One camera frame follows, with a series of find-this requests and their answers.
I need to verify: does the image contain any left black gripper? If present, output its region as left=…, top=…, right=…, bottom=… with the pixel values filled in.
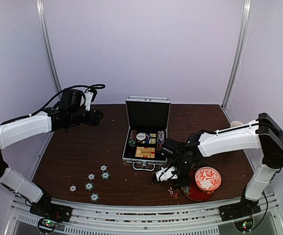
left=69, top=107, right=103, bottom=126

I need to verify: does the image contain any yellow big blind button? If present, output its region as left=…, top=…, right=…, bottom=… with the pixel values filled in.
left=141, top=149, right=151, bottom=156

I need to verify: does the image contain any red playing card box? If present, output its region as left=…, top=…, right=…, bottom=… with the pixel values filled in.
left=135, top=146, right=156, bottom=159

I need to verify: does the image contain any aluminium poker case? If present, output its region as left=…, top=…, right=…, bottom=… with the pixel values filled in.
left=122, top=96, right=171, bottom=171

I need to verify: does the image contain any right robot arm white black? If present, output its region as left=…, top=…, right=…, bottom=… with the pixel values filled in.
left=155, top=113, right=283, bottom=216

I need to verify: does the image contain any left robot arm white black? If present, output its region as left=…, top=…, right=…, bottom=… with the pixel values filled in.
left=0, top=84, right=105, bottom=217

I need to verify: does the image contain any red floral plate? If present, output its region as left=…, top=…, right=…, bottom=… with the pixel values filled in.
left=181, top=169, right=214, bottom=202

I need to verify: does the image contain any orange white patterned bowl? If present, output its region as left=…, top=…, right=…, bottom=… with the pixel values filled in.
left=195, top=166, right=222, bottom=192

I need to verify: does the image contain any black orange chip row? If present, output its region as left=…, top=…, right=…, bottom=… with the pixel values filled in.
left=129, top=130, right=138, bottom=141

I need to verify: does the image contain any green chip stack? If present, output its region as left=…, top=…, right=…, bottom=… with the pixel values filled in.
left=129, top=140, right=136, bottom=147

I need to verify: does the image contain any white dealer button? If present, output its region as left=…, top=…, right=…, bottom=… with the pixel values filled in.
left=136, top=133, right=146, bottom=143

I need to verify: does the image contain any black orange poker chip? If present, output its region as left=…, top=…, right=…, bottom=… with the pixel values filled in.
left=99, top=164, right=108, bottom=172
left=87, top=173, right=95, bottom=182
left=69, top=185, right=77, bottom=193

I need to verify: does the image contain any green poker chip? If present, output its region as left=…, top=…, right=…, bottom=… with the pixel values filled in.
left=90, top=192, right=100, bottom=202
left=84, top=182, right=94, bottom=191
left=101, top=171, right=111, bottom=180

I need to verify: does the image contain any white patterned mug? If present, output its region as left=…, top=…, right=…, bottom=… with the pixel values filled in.
left=230, top=120, right=243, bottom=128

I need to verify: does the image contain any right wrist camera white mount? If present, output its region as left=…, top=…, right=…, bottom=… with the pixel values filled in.
left=155, top=166, right=178, bottom=182

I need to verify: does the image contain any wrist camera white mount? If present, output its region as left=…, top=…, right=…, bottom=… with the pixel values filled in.
left=155, top=166, right=178, bottom=182
left=84, top=89, right=97, bottom=111

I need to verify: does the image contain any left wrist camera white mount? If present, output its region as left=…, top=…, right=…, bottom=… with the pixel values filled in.
left=84, top=89, right=97, bottom=111

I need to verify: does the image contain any front aluminium rail base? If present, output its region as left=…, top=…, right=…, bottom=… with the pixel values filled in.
left=3, top=193, right=283, bottom=235

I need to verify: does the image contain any left aluminium frame post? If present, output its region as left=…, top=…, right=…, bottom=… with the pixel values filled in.
left=36, top=0, right=61, bottom=92

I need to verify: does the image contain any aluminium frame post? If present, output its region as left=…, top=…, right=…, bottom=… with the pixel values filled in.
left=36, top=0, right=61, bottom=92
left=221, top=0, right=253, bottom=111

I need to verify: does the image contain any right aluminium frame post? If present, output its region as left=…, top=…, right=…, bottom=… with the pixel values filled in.
left=221, top=0, right=253, bottom=111

